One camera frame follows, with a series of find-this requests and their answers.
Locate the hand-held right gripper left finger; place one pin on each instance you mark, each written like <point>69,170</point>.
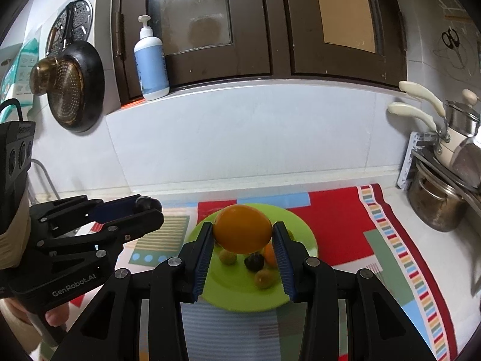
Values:
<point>201,267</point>

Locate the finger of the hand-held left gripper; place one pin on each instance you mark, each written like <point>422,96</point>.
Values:
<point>139,225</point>
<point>116,208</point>

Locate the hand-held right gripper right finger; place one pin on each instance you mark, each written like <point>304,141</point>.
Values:
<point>285,267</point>

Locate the brown round fruit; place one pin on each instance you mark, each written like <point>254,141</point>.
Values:
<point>263,279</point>

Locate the dark avocado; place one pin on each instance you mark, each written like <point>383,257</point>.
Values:
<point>253,263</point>

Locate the green plate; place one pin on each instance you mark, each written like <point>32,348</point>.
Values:
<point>240,293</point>

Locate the large orange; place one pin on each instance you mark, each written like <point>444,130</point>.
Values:
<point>242,229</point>

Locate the person's left hand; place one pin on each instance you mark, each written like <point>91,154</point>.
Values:
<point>57,315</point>

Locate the small orange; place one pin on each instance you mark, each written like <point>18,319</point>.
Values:
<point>269,255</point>

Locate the small green lime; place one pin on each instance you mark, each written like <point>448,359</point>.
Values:
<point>227,257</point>

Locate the colourful patterned mat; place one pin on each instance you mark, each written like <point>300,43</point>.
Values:
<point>338,225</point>

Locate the metal faucet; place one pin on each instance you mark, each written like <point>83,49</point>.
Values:
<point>47,171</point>

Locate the orange flat pad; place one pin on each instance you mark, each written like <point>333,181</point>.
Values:
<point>133,103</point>

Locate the black frying pan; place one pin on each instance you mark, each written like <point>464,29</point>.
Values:
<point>92,90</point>

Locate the blue white pump bottle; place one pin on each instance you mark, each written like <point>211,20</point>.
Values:
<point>152,71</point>

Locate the large steel pot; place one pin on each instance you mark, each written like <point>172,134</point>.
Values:
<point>432,203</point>

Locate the metal steamer plate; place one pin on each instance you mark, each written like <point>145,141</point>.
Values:
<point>80,18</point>

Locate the cream saucepan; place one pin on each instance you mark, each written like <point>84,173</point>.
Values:
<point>451,146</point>

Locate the glass pot lid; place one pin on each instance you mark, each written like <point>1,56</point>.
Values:
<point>468,165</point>

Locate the brown framed window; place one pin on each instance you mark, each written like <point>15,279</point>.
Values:
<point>387,45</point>
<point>259,45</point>

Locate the small steel pot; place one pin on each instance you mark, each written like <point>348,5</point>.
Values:
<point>462,120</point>

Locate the black scissors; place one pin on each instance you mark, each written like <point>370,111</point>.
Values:
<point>450,39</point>

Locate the white rack frame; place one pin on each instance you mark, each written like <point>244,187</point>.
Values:
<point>407,165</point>

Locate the teal wall poster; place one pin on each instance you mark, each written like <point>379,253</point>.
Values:
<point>22,67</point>

